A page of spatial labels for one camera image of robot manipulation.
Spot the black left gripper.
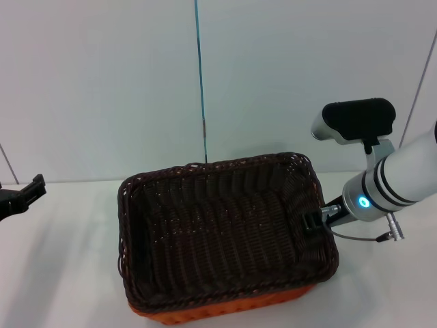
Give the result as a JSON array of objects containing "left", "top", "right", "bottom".
[{"left": 0, "top": 174, "right": 47, "bottom": 223}]

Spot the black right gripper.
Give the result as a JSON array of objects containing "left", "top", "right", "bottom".
[{"left": 302, "top": 195, "right": 358, "bottom": 234}]

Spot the dark brown woven plastic basket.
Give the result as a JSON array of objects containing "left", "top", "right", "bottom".
[{"left": 117, "top": 152, "right": 340, "bottom": 310}]

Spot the orange woven plastic basket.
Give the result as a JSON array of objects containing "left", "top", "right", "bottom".
[{"left": 128, "top": 284, "right": 313, "bottom": 325}]

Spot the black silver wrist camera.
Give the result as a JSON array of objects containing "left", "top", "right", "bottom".
[{"left": 310, "top": 98, "right": 399, "bottom": 168}]

